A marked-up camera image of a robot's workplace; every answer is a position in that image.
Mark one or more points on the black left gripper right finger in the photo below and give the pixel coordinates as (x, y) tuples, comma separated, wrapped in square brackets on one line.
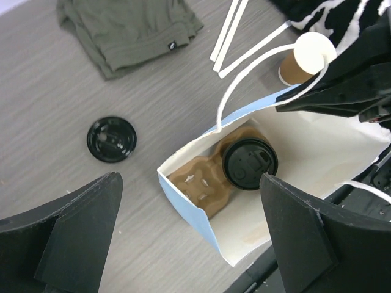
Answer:
[(321, 247)]

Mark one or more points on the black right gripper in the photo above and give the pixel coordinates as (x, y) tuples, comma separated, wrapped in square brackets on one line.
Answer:
[(363, 86)]

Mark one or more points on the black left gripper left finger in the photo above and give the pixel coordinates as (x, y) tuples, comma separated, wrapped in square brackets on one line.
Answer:
[(61, 246)]

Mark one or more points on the light blue paper bag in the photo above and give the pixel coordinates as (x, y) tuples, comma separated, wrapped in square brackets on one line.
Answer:
[(316, 153)]

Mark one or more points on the brown cardboard cup carrier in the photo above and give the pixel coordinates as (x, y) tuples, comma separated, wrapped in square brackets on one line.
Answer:
[(203, 182)]

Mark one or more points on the brown paper coffee cup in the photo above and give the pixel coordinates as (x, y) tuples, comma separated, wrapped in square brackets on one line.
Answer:
[(238, 134)]

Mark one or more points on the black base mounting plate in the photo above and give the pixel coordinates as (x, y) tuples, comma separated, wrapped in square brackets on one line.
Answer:
[(264, 274)]

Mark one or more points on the zebra striped blanket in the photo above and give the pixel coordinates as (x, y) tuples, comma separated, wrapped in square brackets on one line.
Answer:
[(341, 21)]

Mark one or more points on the white paper straws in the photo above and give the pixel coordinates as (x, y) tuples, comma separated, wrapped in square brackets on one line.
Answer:
[(227, 34)]

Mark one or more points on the olive green folded cloth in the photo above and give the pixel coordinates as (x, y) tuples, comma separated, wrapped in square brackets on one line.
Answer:
[(121, 35)]

